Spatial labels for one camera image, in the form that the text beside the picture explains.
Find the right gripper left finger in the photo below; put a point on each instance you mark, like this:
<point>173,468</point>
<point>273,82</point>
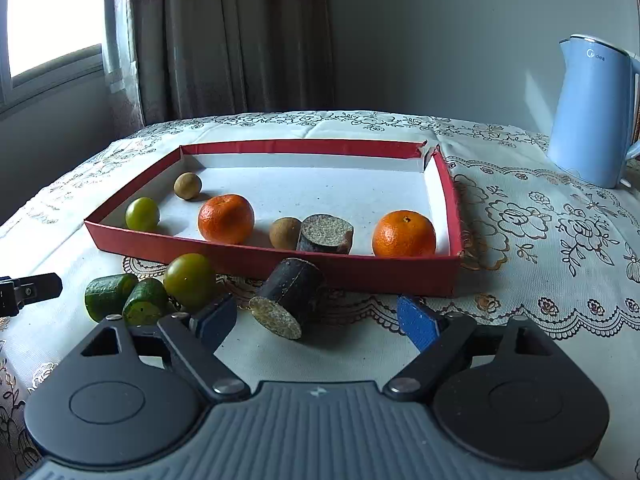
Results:
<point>192,340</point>

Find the window frame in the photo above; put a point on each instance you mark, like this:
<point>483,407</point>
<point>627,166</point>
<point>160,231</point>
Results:
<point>47,43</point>

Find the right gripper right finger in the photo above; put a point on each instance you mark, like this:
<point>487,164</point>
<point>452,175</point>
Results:
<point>440,340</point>

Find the brown longan fruit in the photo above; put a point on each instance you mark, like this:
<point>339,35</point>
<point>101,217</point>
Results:
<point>187,186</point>
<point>284,233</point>

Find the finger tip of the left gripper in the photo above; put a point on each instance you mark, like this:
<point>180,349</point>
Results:
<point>16,293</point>

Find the green cucumber piece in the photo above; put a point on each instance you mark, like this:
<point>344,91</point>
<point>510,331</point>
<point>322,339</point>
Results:
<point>147,303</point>
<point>108,295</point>

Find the orange tangerine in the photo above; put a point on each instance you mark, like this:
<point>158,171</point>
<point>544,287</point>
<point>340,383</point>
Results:
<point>404,234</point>
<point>226,219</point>

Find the light blue electric kettle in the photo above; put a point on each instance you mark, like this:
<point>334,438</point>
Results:
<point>592,135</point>

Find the red cardboard tray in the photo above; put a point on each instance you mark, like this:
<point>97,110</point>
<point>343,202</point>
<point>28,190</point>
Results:
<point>356,180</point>

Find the dark sugarcane piece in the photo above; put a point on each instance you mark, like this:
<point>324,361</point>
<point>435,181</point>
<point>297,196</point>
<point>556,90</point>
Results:
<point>287,298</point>
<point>325,233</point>

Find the brown patterned curtain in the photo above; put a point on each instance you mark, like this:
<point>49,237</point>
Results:
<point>176,59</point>

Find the green round fruit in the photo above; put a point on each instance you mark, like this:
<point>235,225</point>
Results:
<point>142,215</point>
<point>191,280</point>

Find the floral white tablecloth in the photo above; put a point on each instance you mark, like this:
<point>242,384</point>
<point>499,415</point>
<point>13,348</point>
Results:
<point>536,242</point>

